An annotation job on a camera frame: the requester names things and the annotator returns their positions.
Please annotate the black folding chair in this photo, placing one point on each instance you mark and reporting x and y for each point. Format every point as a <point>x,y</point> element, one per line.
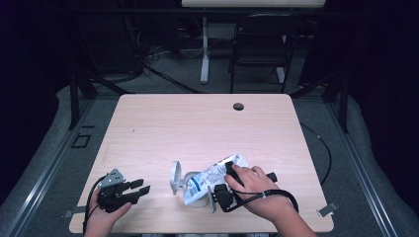
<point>260,42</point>

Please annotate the blue and white milk pouch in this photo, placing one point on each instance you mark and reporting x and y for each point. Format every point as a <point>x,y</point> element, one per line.
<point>207,179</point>

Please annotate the black metal stand frame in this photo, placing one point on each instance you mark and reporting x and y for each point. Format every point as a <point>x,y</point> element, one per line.
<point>74,98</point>
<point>343,105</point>

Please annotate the clear jar with white lid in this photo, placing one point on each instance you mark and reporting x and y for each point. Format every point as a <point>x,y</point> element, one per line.
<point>176,177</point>

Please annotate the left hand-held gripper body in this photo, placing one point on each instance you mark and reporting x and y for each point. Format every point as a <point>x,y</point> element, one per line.
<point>112,199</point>

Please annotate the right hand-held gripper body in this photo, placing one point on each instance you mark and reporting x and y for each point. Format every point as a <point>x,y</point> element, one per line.
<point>224,199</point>

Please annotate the person's left hand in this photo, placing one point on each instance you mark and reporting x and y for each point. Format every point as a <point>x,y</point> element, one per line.
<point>99,223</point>

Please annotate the metal floor rail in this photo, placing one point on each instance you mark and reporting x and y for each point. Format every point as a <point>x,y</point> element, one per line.
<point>49,164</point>
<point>362,171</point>

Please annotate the grey tape strip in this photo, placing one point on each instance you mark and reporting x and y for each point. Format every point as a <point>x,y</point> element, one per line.
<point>327,209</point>
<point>74,211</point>

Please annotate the person's right hand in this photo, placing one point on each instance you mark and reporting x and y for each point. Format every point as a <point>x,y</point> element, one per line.
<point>260,194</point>

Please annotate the white desk leg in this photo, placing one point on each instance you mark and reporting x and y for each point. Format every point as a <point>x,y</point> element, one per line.
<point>280,74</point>
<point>205,65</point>

